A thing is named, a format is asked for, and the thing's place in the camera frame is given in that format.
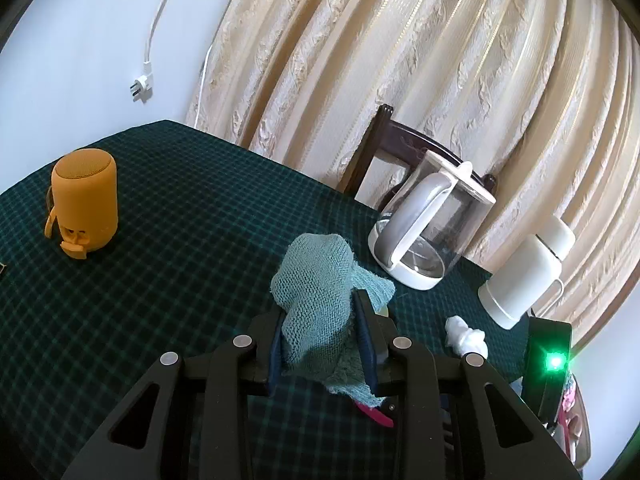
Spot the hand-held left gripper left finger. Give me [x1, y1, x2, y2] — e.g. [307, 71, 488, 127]
[60, 305, 288, 480]

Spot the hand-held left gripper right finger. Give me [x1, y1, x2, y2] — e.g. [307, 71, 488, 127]
[352, 290, 583, 480]

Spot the red rectangular box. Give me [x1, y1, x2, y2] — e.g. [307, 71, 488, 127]
[547, 372, 593, 471]

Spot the teal knitted cloth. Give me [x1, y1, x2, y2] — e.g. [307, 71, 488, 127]
[270, 232, 397, 408]

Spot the bright pink cloth strip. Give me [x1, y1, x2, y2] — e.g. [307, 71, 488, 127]
[352, 397, 396, 428]

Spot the white tissue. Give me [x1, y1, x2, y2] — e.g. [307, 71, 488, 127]
[445, 315, 488, 358]

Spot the glass kettle with white base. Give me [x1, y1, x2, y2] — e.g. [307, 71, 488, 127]
[367, 149, 497, 291]

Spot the white thermos jug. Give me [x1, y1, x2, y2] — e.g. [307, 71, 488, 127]
[477, 215, 577, 331]

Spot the green plaid tablecloth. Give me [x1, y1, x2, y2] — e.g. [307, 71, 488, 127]
[0, 120, 531, 480]

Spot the dark wooden chair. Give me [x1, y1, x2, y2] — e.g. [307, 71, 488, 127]
[337, 104, 498, 211]

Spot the orange fabric speaker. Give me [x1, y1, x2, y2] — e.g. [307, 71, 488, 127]
[44, 148, 120, 261]

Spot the beige patterned curtain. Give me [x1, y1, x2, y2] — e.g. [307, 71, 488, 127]
[185, 0, 640, 356]

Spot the thin white cable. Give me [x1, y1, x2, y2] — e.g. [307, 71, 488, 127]
[196, 42, 213, 131]

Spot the white power cable with plug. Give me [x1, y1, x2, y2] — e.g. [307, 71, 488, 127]
[131, 0, 183, 104]

